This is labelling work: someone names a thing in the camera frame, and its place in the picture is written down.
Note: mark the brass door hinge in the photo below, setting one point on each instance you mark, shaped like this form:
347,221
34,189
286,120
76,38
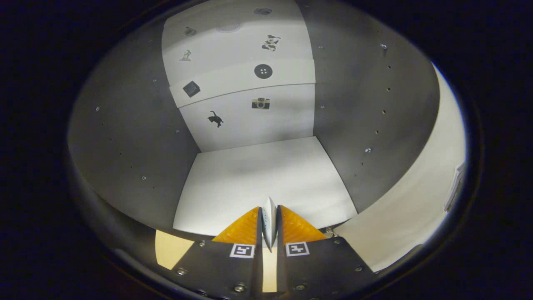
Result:
330,232

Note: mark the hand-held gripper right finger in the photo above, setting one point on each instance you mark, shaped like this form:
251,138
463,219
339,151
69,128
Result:
281,275

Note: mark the dark grey cabinet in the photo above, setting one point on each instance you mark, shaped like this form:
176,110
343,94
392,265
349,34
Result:
125,137

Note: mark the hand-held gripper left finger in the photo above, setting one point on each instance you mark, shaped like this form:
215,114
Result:
258,275

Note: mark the white cabinet shelf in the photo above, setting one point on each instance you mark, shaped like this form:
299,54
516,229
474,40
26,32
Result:
258,179

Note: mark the blue and white tube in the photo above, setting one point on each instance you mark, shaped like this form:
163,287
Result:
269,225

